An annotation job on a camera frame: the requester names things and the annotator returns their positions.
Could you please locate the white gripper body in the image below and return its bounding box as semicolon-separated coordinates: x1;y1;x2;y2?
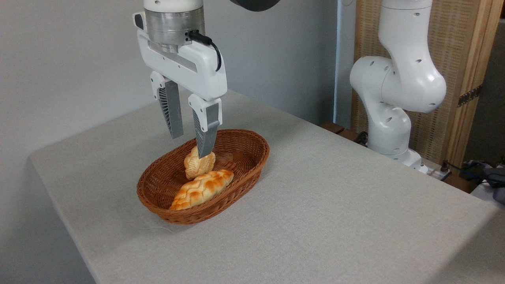
133;12;228;101

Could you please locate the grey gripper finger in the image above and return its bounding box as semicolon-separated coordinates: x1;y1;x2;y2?
188;93;223;159
150;71;184;139

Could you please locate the shell-shaped bread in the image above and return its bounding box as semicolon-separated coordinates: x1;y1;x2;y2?
184;146;216;180

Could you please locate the braided bread loaf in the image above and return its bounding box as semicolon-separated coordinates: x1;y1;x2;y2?
169;169;234;211

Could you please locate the brown wicker basket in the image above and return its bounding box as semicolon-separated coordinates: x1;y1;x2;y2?
137;129;270;225

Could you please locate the wooden woven screen panel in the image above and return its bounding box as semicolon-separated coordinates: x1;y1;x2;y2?
351;0;505;166

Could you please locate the metal screen hinge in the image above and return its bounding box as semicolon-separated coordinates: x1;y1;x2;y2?
458;85;483;108

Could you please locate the grey device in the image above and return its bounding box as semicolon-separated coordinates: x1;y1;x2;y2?
483;168;505;204

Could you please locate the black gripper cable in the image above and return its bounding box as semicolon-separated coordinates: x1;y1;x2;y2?
187;30;223;72

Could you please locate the white wall conduit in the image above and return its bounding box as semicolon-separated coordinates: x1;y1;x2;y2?
333;0;342;123

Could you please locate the dark cable bundle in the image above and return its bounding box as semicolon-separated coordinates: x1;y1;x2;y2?
441;159;505;187

